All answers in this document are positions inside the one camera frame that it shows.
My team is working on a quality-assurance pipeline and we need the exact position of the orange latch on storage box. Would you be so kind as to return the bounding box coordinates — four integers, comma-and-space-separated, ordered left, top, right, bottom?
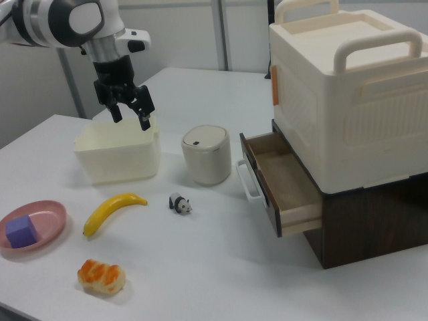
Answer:
270, 65, 280, 106

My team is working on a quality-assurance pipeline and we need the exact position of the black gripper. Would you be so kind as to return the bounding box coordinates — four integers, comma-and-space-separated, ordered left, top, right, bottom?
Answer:
92, 54, 157, 132

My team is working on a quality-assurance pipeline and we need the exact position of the small panda toy figure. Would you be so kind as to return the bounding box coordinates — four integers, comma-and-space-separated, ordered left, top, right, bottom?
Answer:
168, 192, 193, 215

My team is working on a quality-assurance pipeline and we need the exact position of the dark brown wooden cabinet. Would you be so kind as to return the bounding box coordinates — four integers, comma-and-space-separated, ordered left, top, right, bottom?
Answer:
270, 119, 428, 270

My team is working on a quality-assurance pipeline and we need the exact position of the purple cube block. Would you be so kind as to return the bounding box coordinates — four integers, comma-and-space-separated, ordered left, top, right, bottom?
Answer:
5, 214, 38, 249

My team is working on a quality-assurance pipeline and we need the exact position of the small cream lidded trash can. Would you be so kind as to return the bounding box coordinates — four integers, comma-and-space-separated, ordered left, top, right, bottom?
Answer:
181, 124, 233, 187

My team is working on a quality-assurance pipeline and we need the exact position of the open wooden drawer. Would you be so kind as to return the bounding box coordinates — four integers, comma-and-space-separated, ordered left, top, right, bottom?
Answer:
239, 131, 324, 239

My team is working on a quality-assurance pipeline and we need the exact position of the pink plastic plate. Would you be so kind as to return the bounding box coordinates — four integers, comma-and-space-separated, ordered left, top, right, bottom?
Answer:
0, 199, 68, 261

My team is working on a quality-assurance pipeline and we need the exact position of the cream open plastic bin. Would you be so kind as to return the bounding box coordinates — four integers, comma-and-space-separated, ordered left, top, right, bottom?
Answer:
72, 115, 162, 186

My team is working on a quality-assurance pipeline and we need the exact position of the white drawer handle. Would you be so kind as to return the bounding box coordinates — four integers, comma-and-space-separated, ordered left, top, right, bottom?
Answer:
235, 158, 264, 202

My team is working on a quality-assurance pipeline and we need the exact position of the yellow toy banana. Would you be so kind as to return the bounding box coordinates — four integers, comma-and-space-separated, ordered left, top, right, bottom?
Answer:
82, 193, 148, 239

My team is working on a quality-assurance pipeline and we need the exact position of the toy bread with orange glaze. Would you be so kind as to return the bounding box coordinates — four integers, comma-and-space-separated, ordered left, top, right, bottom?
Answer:
77, 258, 127, 296

